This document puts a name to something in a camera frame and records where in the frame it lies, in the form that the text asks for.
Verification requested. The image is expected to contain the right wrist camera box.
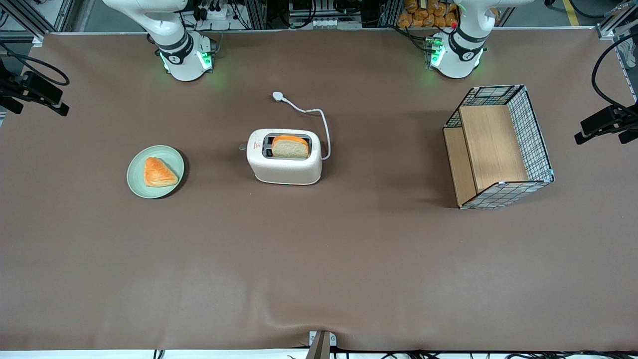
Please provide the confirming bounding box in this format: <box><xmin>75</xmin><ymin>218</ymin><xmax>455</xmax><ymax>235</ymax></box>
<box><xmin>21</xmin><ymin>71</ymin><xmax>64</xmax><ymax>106</ymax></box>

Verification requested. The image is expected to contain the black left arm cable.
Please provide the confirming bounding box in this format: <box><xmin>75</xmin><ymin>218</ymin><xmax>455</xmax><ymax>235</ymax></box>
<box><xmin>591</xmin><ymin>32</ymin><xmax>638</xmax><ymax>109</ymax></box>

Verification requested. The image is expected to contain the pile of orange buns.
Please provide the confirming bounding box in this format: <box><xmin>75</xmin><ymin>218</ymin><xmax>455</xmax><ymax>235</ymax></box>
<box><xmin>397</xmin><ymin>0</ymin><xmax>458</xmax><ymax>29</ymax></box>

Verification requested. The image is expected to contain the wire mesh basket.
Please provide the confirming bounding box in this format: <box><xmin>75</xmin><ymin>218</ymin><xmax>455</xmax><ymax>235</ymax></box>
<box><xmin>443</xmin><ymin>85</ymin><xmax>555</xmax><ymax>210</ymax></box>

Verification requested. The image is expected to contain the triangular orange pastry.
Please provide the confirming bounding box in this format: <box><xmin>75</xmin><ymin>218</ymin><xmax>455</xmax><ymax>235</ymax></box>
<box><xmin>144</xmin><ymin>157</ymin><xmax>179</xmax><ymax>188</ymax></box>

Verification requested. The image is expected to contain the white power strip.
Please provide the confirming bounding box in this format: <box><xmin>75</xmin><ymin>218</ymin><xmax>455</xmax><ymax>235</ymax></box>
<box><xmin>196</xmin><ymin>4</ymin><xmax>231</xmax><ymax>21</ymax></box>

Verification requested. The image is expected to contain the toast bread slice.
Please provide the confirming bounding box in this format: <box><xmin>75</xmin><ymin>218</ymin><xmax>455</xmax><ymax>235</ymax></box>
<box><xmin>271</xmin><ymin>135</ymin><xmax>310</xmax><ymax>160</ymax></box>

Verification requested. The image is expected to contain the white two-slot toaster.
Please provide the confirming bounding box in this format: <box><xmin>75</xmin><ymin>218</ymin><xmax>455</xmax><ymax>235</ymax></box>
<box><xmin>246</xmin><ymin>128</ymin><xmax>323</xmax><ymax>186</ymax></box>

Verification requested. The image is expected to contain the pale green round plate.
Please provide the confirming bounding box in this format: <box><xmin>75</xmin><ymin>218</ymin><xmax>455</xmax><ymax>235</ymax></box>
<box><xmin>127</xmin><ymin>145</ymin><xmax>185</xmax><ymax>199</ymax></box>

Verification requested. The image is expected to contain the aluminium frame profile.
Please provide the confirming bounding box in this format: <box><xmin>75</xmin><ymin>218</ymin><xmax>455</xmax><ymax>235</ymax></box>
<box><xmin>596</xmin><ymin>0</ymin><xmax>638</xmax><ymax>100</ymax></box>
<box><xmin>0</xmin><ymin>0</ymin><xmax>76</xmax><ymax>46</ymax></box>

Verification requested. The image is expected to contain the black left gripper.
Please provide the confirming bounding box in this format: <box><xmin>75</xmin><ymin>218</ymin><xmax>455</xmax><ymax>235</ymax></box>
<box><xmin>574</xmin><ymin>102</ymin><xmax>638</xmax><ymax>145</ymax></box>

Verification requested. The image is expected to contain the white connector strip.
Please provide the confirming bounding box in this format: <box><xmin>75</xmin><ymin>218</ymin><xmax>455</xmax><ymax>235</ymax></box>
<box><xmin>311</xmin><ymin>18</ymin><xmax>362</xmax><ymax>29</ymax></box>

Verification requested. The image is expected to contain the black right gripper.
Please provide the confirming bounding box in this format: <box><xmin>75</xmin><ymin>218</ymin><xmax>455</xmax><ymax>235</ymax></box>
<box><xmin>0</xmin><ymin>55</ymin><xmax>71</xmax><ymax>117</ymax></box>

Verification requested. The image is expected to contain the white power cord with plug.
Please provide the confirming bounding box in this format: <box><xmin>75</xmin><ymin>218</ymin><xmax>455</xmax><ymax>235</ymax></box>
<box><xmin>272</xmin><ymin>91</ymin><xmax>332</xmax><ymax>161</ymax></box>

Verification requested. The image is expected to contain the wooden step shelf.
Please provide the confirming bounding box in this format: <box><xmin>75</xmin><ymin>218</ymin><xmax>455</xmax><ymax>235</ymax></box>
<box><xmin>444</xmin><ymin>105</ymin><xmax>529</xmax><ymax>206</ymax></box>

